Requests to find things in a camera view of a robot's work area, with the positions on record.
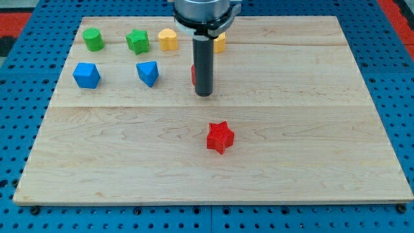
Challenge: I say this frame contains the red circle block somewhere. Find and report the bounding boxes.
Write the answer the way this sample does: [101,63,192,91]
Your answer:
[191,64,196,86]

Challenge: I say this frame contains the blue cube block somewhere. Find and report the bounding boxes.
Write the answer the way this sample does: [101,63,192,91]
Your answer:
[72,63,100,89]

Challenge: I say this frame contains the green star block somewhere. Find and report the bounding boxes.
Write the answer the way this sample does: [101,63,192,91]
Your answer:
[125,28,149,55]

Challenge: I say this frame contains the green cylinder block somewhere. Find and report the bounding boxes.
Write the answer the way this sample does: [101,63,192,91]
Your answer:
[82,27,105,52]

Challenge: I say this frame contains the yellow heart block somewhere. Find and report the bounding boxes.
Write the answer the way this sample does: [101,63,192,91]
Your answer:
[158,28,179,51]

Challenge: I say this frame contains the yellow block behind pusher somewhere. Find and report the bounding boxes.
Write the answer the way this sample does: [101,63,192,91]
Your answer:
[213,32,226,54]

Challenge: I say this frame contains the light wooden board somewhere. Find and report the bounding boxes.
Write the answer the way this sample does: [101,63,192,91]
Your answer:
[14,16,413,206]

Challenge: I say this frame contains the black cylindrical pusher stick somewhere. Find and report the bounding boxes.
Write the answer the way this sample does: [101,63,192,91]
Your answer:
[193,39,213,96]

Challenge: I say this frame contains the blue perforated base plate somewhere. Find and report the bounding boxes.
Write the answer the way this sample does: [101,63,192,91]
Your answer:
[1,1,413,232]

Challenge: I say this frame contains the red star block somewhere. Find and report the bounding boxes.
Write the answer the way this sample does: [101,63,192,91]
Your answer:
[206,121,235,155]

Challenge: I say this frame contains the blue triangle block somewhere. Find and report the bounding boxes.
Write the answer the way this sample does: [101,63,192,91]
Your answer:
[136,61,159,87]

